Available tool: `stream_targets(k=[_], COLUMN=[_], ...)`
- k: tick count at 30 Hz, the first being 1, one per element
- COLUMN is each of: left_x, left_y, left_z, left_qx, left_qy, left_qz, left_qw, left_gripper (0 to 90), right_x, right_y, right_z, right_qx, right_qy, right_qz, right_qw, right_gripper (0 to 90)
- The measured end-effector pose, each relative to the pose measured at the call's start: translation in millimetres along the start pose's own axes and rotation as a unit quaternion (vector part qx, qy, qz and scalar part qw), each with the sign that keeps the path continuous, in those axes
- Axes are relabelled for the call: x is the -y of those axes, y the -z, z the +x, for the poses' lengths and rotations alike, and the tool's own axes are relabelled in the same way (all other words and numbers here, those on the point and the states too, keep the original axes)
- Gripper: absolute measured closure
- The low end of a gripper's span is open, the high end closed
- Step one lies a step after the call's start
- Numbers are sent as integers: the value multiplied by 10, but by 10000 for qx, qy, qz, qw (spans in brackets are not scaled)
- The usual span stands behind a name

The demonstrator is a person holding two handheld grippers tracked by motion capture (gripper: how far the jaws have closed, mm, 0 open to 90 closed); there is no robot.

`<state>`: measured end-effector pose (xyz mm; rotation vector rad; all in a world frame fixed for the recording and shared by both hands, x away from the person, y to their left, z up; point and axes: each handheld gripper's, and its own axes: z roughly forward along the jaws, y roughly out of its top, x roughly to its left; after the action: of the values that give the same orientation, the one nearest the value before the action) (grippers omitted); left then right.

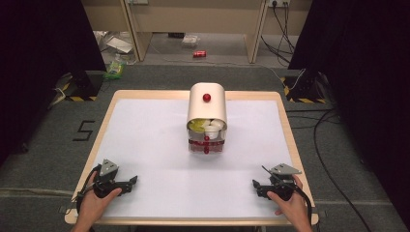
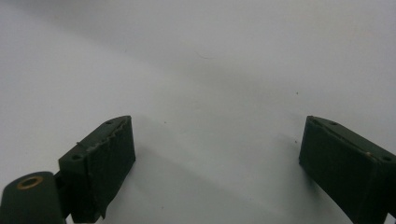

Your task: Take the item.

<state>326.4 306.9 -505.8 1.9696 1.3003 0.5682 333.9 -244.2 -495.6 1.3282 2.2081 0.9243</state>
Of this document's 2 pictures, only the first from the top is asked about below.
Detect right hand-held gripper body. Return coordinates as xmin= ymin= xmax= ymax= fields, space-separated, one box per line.
xmin=259 ymin=162 xmax=303 ymax=202

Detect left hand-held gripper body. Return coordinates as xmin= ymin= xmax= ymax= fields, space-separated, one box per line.
xmin=93 ymin=159 xmax=131 ymax=199

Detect person's right hand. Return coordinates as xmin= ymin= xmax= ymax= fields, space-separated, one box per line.
xmin=266 ymin=174 xmax=311 ymax=227

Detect person's left hand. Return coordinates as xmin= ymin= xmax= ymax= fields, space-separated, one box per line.
xmin=76 ymin=171 xmax=123 ymax=227

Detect white paper table mat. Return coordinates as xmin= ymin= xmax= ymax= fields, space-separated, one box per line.
xmin=92 ymin=98 xmax=294 ymax=218

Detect small white cup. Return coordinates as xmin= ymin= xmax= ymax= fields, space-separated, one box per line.
xmin=203 ymin=125 xmax=223 ymax=140

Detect white crumpled paper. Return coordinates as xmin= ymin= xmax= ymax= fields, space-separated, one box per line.
xmin=209 ymin=118 xmax=226 ymax=131

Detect yellow-green crumpled wrapper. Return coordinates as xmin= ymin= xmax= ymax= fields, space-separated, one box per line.
xmin=188 ymin=118 xmax=211 ymax=134

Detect black stand base striped tape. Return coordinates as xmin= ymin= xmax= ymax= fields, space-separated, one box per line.
xmin=61 ymin=70 xmax=104 ymax=102
xmin=280 ymin=69 xmax=327 ymax=104

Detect white storage box red knobs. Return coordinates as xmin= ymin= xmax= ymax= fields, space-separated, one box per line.
xmin=186 ymin=81 xmax=228 ymax=156

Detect green plastic packet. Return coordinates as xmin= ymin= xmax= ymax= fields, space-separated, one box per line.
xmin=102 ymin=61 xmax=126 ymax=80

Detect black curtain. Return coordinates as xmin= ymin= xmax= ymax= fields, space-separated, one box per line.
xmin=287 ymin=0 xmax=410 ymax=223
xmin=0 ymin=0 xmax=107 ymax=167

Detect clear plastic bags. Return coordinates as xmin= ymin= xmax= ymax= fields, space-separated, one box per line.
xmin=93 ymin=30 xmax=135 ymax=55

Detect small white plastic bag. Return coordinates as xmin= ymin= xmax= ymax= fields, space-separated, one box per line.
xmin=181 ymin=34 xmax=201 ymax=49

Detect light wooden desk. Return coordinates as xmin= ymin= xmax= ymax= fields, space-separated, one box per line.
xmin=80 ymin=0 xmax=270 ymax=65

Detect right hand-held gripper black cable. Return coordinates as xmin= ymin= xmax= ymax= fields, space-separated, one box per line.
xmin=261 ymin=165 xmax=314 ymax=224

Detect hand-held gripper black cable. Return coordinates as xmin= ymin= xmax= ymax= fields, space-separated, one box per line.
xmin=261 ymin=165 xmax=314 ymax=224
xmin=74 ymin=164 xmax=103 ymax=215

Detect left hand-held gripper black cable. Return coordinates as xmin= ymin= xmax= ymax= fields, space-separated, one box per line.
xmin=74 ymin=164 xmax=103 ymax=215

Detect black floor cables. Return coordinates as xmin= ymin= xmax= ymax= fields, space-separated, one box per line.
xmin=284 ymin=107 xmax=373 ymax=232

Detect white floor cable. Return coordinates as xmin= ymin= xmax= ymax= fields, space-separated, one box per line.
xmin=148 ymin=42 xmax=286 ymax=83

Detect black power cables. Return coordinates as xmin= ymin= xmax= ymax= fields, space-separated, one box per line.
xmin=260 ymin=1 xmax=297 ymax=65

